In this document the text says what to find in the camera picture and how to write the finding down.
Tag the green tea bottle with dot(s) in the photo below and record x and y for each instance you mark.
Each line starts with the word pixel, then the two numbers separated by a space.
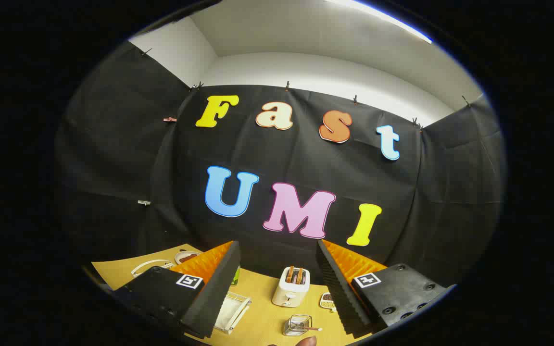
pixel 235 278

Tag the brown sausage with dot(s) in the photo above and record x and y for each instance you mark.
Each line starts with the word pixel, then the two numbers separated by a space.
pixel 188 258

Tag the small plate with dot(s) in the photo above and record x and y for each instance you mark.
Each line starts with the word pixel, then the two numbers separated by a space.
pixel 185 254

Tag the white divided dish with beans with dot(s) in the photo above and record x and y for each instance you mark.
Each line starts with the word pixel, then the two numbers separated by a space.
pixel 327 301

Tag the white toaster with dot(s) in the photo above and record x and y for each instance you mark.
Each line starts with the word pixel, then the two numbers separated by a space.
pixel 289 293

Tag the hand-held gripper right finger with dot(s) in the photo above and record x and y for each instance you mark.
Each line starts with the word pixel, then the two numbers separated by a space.
pixel 342 298

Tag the brown toast slice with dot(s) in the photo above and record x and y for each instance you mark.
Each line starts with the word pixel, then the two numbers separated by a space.
pixel 300 275
pixel 290 274

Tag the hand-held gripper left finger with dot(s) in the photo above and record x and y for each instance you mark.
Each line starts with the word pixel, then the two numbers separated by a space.
pixel 214 298

